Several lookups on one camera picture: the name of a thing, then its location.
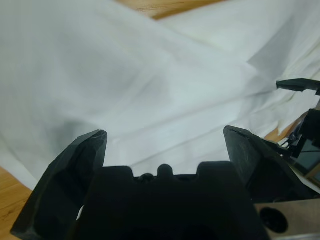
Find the black clamp with silver connector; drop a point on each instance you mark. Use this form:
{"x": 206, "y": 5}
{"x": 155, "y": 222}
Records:
{"x": 292, "y": 137}

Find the white t-shirt with small print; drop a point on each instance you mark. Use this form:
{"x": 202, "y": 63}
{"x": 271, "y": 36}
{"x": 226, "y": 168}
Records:
{"x": 125, "y": 75}

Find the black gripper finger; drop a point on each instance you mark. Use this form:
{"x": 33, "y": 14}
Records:
{"x": 265, "y": 175}
{"x": 60, "y": 190}
{"x": 297, "y": 84}

